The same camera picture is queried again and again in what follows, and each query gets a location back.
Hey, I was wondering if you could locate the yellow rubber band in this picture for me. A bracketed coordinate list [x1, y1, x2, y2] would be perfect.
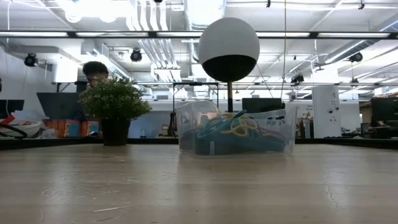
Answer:
[219, 114, 259, 138]

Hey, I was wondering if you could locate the red rubber band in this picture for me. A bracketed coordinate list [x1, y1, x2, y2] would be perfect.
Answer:
[259, 126, 287, 141]

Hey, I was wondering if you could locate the clear plastic bin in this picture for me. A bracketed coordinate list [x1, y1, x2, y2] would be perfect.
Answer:
[175, 99, 299, 157]

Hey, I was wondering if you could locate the black tripod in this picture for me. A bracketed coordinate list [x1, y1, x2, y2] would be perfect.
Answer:
[167, 111, 178, 137]

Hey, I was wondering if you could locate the black monitor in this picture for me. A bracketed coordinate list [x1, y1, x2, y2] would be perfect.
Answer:
[0, 99, 25, 121]
[241, 98, 282, 113]

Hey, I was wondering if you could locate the white globe lamp, black base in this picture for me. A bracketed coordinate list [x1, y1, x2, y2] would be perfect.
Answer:
[198, 17, 261, 113]

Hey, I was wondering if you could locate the green plant in black pot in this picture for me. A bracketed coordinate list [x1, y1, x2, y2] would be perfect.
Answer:
[78, 77, 152, 146]

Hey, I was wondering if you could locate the orange cardboard box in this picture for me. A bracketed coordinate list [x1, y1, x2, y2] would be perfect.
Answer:
[80, 120, 101, 138]
[42, 119, 81, 138]

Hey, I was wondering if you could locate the person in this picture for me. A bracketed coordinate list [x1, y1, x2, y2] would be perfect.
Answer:
[81, 60, 110, 90]

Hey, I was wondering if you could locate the dark grey open laptop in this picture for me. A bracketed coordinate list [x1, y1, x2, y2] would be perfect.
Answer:
[36, 92, 82, 121]

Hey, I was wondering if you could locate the white bowl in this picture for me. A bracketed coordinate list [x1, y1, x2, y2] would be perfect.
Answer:
[0, 119, 43, 138]

